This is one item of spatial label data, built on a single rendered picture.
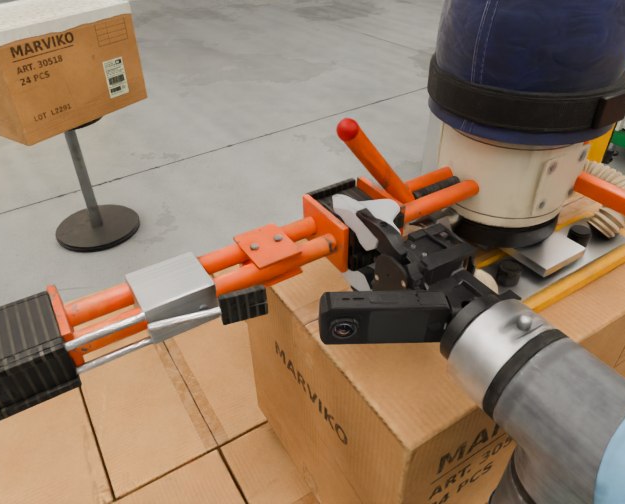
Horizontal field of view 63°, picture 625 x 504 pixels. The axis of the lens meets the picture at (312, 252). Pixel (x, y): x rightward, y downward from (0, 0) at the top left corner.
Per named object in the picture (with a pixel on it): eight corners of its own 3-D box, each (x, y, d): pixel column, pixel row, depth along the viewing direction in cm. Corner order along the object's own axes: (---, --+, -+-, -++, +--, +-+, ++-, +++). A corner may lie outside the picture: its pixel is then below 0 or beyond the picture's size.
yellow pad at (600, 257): (583, 220, 80) (593, 192, 77) (644, 252, 74) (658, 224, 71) (419, 301, 66) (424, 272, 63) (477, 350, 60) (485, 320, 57)
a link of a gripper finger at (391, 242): (361, 227, 54) (410, 289, 50) (348, 232, 53) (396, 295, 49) (372, 196, 51) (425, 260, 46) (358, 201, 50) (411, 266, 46)
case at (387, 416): (474, 294, 126) (510, 145, 101) (628, 412, 98) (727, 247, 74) (257, 405, 101) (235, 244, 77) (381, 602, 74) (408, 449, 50)
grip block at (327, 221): (356, 212, 65) (357, 171, 61) (406, 251, 58) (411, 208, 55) (299, 234, 62) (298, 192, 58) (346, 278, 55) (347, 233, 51)
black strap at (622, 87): (510, 55, 75) (516, 26, 72) (668, 105, 59) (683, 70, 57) (389, 86, 66) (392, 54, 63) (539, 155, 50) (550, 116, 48)
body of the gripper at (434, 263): (424, 273, 57) (509, 342, 49) (362, 301, 53) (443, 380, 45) (435, 217, 52) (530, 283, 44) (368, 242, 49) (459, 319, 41)
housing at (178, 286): (197, 281, 55) (190, 248, 52) (223, 319, 50) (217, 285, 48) (133, 306, 52) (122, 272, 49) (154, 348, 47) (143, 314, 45)
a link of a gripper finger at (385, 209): (368, 186, 58) (416, 244, 54) (324, 200, 56) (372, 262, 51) (374, 166, 56) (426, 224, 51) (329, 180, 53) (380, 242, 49)
